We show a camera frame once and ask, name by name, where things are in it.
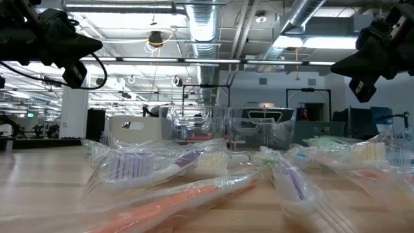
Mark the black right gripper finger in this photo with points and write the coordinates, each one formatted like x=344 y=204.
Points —
x=365 y=69
x=365 y=45

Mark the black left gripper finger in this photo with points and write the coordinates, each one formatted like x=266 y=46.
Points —
x=74 y=32
x=71 y=53

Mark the blue toothbrush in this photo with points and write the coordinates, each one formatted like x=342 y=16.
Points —
x=402 y=152
x=302 y=156

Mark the ceiling light panel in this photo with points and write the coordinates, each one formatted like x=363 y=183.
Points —
x=323 y=42

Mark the grey ceiling pipe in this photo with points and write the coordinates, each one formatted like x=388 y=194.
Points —
x=123 y=7

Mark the long LED light bar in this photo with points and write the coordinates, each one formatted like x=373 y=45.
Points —
x=145 y=59

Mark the black cabinet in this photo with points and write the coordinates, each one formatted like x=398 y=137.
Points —
x=95 y=124

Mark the black workbench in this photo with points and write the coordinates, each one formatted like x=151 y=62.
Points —
x=39 y=142

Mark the white plastic bin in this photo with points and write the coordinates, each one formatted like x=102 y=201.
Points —
x=139 y=129

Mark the round ceiling lamp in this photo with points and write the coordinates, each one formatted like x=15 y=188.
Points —
x=261 y=18

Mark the clear plastic bin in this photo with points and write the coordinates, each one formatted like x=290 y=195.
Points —
x=197 y=123
x=262 y=129

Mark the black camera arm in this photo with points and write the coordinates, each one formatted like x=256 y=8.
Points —
x=406 y=118

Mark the silver spiral air duct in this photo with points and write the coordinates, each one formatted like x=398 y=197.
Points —
x=304 y=13
x=203 y=29

